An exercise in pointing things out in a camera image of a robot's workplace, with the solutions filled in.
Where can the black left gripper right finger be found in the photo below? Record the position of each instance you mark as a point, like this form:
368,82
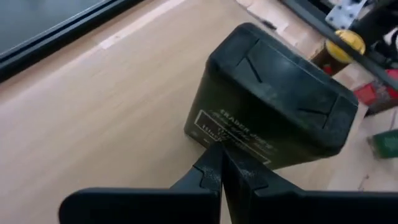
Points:
304,210

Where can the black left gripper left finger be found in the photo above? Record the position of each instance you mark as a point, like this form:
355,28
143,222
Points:
140,207

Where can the green-lid oregano glass jar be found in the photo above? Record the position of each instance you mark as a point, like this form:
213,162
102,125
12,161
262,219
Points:
385,143

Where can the dark rectangular spice tin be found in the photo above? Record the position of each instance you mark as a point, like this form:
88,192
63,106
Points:
264,93

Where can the red-lid spice container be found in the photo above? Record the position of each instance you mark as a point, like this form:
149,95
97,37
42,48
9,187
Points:
367,93

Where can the yellow-lid chili spice canister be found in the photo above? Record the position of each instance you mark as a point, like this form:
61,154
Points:
353,39

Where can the wooden shelf black metal frame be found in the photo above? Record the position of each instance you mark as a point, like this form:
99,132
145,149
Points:
311,19

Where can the black aluminium table frame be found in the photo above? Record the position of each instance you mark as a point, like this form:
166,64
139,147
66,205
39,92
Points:
46,46

